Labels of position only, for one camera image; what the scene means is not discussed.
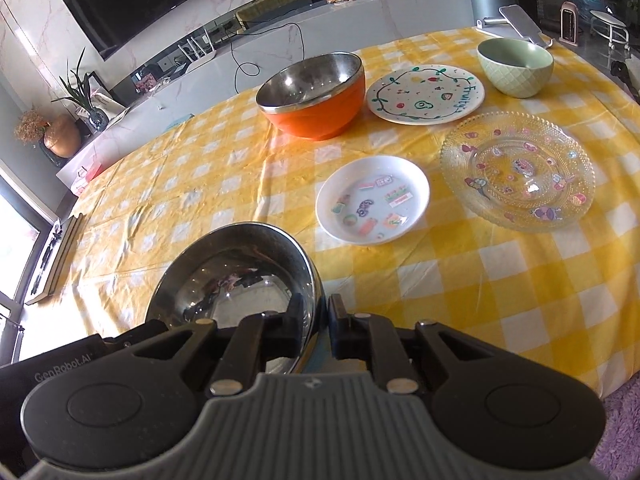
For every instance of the yellow checkered tablecloth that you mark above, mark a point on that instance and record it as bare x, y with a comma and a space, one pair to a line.
568, 299

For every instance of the red box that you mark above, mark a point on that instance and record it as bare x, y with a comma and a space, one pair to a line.
93, 171

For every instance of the orange steel bowl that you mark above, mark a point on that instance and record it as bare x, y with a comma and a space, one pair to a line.
316, 98

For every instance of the white round side stand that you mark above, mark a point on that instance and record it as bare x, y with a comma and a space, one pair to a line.
610, 28

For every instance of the green plant in glass vase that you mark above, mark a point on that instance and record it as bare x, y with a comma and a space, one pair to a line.
78, 91

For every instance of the white phone stand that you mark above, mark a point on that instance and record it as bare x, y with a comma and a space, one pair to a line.
514, 23

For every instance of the pink small heater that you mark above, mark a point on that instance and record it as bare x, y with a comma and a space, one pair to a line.
569, 24

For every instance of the brown round vase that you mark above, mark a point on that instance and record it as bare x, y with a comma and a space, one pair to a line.
62, 137

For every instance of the green ceramic bowl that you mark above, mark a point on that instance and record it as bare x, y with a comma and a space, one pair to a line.
515, 67

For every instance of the blue steel bowl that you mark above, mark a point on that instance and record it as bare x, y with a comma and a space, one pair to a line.
242, 269

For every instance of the small white sticker plate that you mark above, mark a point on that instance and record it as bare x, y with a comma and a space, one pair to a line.
372, 200

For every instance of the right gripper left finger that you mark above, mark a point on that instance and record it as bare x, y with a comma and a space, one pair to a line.
258, 339

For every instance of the white wifi router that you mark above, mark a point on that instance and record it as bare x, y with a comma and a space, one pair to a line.
198, 49

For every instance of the light blue plastic stool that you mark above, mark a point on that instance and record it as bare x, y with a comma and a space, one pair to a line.
178, 122

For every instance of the white fruity painted plate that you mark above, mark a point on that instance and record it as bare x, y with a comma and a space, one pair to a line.
425, 95

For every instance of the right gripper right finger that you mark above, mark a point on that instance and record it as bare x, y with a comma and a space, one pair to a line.
372, 339

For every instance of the clear glass sticker plate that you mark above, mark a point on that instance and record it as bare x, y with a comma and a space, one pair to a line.
518, 171

